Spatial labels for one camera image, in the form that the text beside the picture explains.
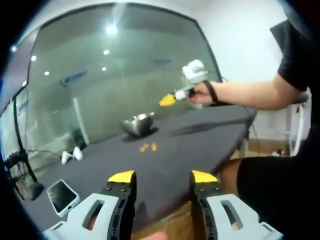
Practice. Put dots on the stainless steel bowl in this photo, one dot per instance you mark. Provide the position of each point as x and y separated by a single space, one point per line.
138 123

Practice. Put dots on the group of orange QQ candies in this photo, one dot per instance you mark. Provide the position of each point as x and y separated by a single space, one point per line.
148 147

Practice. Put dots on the person's right hand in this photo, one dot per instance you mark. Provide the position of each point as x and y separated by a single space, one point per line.
201 94

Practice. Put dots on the person's left hand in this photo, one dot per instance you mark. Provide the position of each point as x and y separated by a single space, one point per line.
157 237

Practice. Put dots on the white-cased smartphone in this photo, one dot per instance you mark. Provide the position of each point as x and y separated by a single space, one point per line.
62 197

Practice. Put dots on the dark grey table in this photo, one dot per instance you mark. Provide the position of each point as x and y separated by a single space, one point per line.
155 160

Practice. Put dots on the person's black shorts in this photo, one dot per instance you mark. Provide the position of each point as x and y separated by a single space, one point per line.
280 200

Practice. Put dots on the black stand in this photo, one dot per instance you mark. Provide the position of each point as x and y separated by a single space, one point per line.
23 155

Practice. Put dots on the person in black clothes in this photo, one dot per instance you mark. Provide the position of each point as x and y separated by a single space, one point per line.
297 55

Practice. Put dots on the white rack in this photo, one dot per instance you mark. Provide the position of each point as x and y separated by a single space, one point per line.
297 125

